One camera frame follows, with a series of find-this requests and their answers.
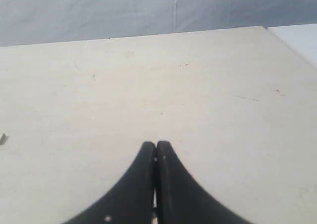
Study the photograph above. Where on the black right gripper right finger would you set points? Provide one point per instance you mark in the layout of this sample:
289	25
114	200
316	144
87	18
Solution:
181	200

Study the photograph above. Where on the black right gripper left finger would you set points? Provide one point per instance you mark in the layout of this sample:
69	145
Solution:
130	200

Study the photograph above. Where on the wooden stick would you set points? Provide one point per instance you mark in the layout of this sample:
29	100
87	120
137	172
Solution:
2	138

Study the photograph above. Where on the white adjacent table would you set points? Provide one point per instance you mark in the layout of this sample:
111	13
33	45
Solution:
302	39

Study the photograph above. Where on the grey fabric backdrop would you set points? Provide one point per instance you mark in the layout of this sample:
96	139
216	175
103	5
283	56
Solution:
45	21

